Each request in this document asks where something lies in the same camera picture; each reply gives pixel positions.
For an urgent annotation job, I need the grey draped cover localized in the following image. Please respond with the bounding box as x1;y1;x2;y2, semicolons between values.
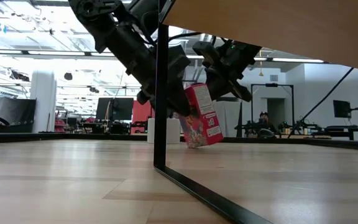
211;99;242;138

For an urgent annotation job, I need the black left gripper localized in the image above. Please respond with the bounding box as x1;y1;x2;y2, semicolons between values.
104;23;193;118

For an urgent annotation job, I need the black monitor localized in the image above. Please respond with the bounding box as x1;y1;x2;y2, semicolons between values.
333;99;352;119

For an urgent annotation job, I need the large black screen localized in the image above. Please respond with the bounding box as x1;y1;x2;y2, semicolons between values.
95;97;135;121

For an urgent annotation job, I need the red Froot Loops cereal box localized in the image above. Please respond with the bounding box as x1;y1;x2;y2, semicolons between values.
178;83;225;149

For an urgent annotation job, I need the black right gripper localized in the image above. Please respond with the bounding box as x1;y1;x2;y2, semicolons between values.
192;40;262;103

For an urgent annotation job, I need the white column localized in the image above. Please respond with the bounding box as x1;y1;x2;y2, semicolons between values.
29;71;58;134

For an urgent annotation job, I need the red-orange partition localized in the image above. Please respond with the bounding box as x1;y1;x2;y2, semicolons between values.
131;100;155;134

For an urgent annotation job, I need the black gantry frame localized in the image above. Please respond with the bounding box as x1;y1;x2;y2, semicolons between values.
250;83;295;138

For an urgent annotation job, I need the person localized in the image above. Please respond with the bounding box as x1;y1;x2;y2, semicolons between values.
257;111;277;135

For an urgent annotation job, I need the black desk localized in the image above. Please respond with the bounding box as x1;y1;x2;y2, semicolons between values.
314;124;358;141

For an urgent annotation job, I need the black partition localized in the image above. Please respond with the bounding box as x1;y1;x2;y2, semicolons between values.
0;98;38;134

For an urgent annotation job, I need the green plant white pot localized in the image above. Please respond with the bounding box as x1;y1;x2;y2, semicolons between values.
147;117;181;145

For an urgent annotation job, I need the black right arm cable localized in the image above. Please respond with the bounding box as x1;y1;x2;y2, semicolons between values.
168;30;204;43

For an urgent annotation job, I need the black metal table frame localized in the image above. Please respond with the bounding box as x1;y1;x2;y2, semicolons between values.
0;132;358;152

